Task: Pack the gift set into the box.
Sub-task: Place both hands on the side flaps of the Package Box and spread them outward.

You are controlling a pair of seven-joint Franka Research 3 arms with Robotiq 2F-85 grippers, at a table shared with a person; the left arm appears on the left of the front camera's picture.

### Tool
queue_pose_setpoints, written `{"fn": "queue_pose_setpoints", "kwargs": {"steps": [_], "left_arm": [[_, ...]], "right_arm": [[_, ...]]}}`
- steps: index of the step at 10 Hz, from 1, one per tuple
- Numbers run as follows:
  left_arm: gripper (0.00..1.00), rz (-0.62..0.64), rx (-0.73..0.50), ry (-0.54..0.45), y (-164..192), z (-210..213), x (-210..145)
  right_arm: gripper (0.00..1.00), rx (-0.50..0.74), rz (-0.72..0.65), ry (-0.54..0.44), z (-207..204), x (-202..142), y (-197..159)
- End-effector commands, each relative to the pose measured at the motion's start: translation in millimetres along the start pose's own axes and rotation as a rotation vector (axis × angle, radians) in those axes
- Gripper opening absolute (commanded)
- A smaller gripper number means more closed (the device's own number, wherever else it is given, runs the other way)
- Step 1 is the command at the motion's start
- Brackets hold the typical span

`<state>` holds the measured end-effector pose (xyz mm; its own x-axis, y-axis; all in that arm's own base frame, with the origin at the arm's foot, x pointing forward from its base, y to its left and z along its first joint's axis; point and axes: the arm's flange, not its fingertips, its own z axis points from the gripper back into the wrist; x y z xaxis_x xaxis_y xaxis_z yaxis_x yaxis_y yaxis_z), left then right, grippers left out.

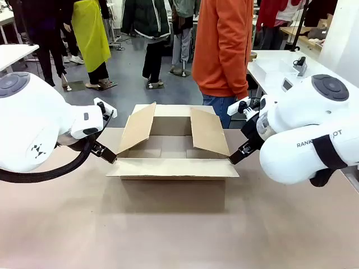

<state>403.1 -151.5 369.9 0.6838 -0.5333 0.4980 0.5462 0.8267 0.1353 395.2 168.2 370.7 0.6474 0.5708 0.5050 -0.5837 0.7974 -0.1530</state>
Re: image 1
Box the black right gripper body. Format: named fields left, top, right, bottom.
left=240, top=113, right=266, bottom=147

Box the brown cardboard box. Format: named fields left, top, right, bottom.
left=105, top=102, right=240, bottom=212

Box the white device with screen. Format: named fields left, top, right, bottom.
left=280, top=78, right=294, bottom=93

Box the small black device on stand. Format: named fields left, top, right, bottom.
left=292, top=56, right=307, bottom=77

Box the person in orange hoodie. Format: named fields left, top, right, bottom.
left=192, top=0, right=255, bottom=129

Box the wooden background table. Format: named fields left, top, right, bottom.
left=279, top=26, right=326, bottom=52

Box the person in red top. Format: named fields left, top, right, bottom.
left=256, top=0, right=307, bottom=51

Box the black pole stand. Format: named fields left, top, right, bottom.
left=289, top=0, right=310, bottom=53

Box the mannequin with yellow apron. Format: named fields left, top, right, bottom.
left=63, top=0, right=112, bottom=88

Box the person in black clothes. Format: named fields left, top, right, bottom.
left=16, top=0, right=68, bottom=87

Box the white side table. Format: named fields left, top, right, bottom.
left=0, top=44, right=40, bottom=73

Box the mannequin in dark striped jacket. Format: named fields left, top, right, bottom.
left=121, top=0, right=172, bottom=86

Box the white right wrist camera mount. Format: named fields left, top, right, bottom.
left=227, top=96, right=252, bottom=116

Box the thin black camera cable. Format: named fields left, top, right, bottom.
left=102, top=109, right=115, bottom=130

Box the black sleeved left arm cable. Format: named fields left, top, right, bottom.
left=0, top=137, right=98, bottom=184

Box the flat mannequin base plate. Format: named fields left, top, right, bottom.
left=168, top=66, right=193, bottom=77
left=62, top=80, right=85, bottom=92
left=85, top=80, right=118, bottom=91
left=145, top=80, right=165, bottom=91

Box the black strap on right arm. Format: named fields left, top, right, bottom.
left=310, top=134, right=349, bottom=188

